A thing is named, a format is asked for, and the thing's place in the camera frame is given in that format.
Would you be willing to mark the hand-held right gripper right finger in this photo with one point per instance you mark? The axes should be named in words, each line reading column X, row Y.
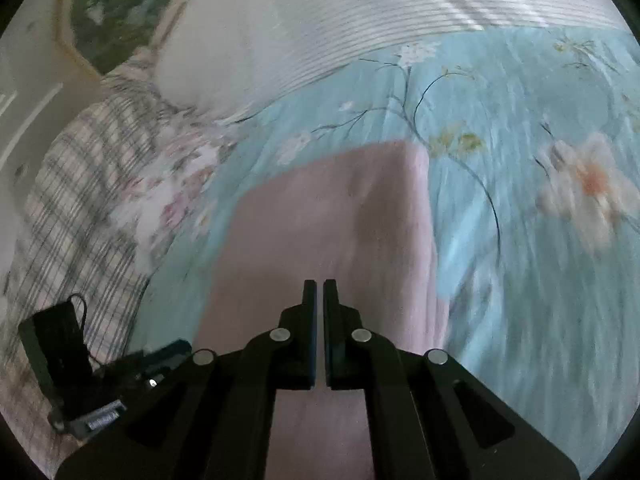
column 327, row 340

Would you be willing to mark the pink sweater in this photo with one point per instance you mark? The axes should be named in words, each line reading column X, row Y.
column 325, row 220

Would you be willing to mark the plaid cloth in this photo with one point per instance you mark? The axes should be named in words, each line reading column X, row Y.
column 75, row 200

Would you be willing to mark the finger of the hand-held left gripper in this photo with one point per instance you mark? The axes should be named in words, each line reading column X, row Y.
column 170, row 348

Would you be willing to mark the framed landscape picture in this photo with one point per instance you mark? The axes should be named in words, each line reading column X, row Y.
column 115, row 15

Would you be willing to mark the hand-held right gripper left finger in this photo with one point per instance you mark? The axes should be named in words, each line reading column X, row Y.
column 311, row 340

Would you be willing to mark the teal floral quilt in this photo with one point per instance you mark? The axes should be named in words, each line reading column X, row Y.
column 525, row 285

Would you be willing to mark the white pink floral cloth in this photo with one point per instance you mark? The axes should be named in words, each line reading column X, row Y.
column 175, row 185

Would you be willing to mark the white ribbed pillow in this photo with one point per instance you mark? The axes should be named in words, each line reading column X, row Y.
column 300, row 35

